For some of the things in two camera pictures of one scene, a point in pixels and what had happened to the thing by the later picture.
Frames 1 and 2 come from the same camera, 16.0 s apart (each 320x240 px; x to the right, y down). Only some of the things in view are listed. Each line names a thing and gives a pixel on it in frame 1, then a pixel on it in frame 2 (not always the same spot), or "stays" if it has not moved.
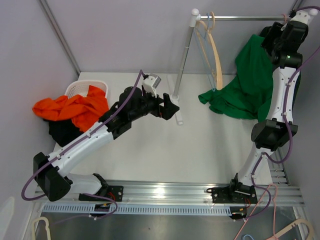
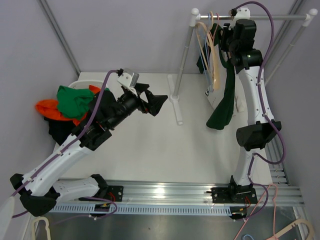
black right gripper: [277, 30] to [227, 31]
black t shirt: [64, 131] stays
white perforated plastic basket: [80, 87] stays
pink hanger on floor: [257, 206] stays
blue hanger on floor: [249, 235] stays
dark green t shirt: [297, 90] to [220, 121]
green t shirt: [249, 95] to [74, 102]
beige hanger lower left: [46, 227] stays
